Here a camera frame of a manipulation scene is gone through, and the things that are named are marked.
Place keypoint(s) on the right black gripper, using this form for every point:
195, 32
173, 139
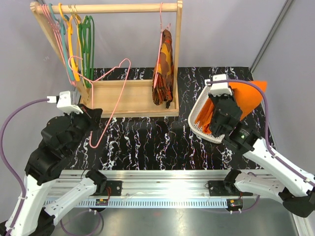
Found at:
214, 99

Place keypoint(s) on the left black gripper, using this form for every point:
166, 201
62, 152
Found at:
93, 116

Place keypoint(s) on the orange trousers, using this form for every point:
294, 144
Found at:
247, 98

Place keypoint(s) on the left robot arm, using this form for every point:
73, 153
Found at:
60, 139

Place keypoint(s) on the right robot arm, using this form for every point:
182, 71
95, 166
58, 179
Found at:
292, 187

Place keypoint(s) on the camouflage patterned trousers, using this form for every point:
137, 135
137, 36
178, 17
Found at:
163, 78

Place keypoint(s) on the green hanger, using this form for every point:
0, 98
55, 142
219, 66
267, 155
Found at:
86, 39
92, 56

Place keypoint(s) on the yellow hanger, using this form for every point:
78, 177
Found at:
71, 64
77, 20

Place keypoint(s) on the teal hanger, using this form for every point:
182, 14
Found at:
64, 48

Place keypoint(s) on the wooden clothes rack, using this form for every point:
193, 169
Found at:
118, 98

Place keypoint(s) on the white perforated plastic basket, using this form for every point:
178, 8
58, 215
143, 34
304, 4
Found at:
194, 126

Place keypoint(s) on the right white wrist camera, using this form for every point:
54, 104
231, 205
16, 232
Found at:
218, 85

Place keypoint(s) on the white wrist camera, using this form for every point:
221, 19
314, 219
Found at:
218, 85
65, 102

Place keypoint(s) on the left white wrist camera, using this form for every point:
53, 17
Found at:
65, 102

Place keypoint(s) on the aluminium mounting rail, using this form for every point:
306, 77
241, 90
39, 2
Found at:
167, 189

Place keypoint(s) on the pink wire hanger with camouflage trousers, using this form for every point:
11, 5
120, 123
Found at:
159, 48

